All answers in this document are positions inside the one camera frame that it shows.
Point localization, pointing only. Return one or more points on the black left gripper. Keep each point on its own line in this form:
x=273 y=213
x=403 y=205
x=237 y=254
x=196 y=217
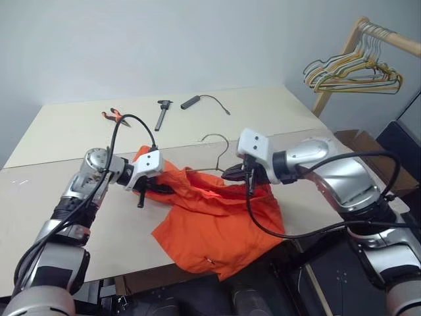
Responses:
x=149 y=182

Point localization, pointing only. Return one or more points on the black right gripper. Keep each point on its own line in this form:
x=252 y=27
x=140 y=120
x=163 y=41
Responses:
x=258 y=172

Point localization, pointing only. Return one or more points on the orange cloth garment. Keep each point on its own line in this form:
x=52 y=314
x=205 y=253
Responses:
x=227 y=224

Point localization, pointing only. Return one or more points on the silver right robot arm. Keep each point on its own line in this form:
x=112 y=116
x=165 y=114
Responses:
x=345 y=177

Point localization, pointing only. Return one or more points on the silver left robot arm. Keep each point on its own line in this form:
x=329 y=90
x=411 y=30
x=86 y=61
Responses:
x=65 y=214

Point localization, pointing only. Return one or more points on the black digital caliper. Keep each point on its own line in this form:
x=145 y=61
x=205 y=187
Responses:
x=162 y=115

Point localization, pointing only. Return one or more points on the brown board under table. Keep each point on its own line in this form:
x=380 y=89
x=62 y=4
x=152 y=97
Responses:
x=144 y=283

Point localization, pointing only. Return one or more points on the dark rounded shape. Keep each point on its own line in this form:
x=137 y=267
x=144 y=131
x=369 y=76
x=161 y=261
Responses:
x=251 y=301

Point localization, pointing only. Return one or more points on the wooden clothes rack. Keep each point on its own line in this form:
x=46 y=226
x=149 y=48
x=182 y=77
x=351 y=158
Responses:
x=348 y=46

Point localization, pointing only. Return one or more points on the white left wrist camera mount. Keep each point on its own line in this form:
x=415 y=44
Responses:
x=149 y=164

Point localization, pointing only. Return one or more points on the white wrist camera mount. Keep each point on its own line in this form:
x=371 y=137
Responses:
x=255 y=145
x=149 y=164

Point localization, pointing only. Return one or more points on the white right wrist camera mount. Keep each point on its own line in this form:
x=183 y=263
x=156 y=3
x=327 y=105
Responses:
x=255 y=145

